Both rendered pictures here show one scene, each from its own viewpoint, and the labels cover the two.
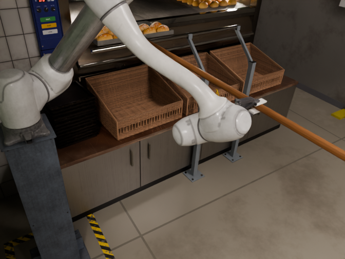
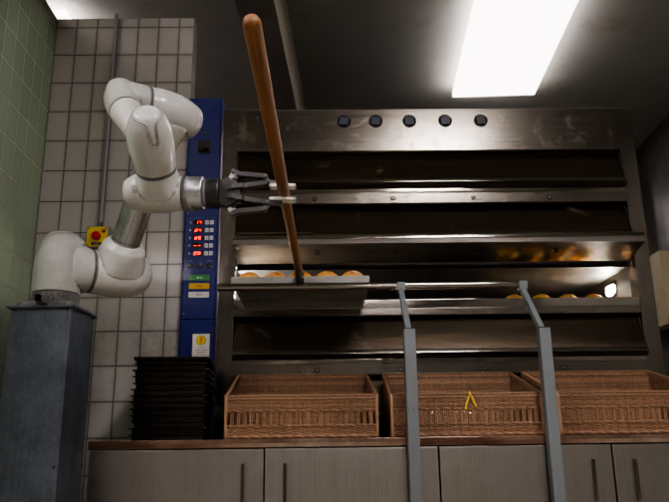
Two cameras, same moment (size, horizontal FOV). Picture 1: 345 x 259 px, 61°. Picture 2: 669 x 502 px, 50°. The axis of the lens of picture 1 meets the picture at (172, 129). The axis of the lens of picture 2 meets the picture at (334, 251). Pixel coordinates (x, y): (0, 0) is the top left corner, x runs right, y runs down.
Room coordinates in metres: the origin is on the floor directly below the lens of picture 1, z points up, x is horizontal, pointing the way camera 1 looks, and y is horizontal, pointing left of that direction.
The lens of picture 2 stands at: (-0.30, -1.51, 0.54)
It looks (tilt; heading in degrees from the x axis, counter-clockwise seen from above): 15 degrees up; 36
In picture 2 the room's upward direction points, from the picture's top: 1 degrees counter-clockwise
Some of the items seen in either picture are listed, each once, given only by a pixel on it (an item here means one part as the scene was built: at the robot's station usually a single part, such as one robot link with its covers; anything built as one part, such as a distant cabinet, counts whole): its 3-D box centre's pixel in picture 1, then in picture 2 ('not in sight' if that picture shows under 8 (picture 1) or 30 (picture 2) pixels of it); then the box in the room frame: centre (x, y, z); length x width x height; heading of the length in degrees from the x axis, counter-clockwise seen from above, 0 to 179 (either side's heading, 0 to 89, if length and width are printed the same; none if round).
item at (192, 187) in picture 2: not in sight; (195, 193); (0.93, -0.16, 1.19); 0.09 x 0.06 x 0.09; 37
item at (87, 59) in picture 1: (179, 36); (439, 335); (2.51, -0.01, 1.02); 1.79 x 0.11 x 0.19; 127
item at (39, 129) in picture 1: (24, 127); (52, 302); (1.05, 0.65, 1.03); 0.22 x 0.18 x 0.06; 34
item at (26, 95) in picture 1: (17, 95); (62, 263); (1.08, 0.66, 1.17); 0.18 x 0.16 x 0.22; 163
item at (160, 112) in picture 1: (134, 98); (302, 402); (1.93, 0.29, 0.72); 0.56 x 0.49 x 0.28; 129
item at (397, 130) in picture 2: not in sight; (427, 132); (2.53, 0.00, 1.99); 1.80 x 0.08 x 0.21; 127
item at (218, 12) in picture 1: (178, 18); (436, 304); (2.52, 0.00, 1.16); 1.80 x 0.06 x 0.04; 127
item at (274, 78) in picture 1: (245, 67); (608, 398); (2.66, -0.66, 0.72); 0.56 x 0.49 x 0.28; 127
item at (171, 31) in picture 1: (125, 30); (302, 289); (2.01, 0.36, 1.19); 0.55 x 0.36 x 0.03; 127
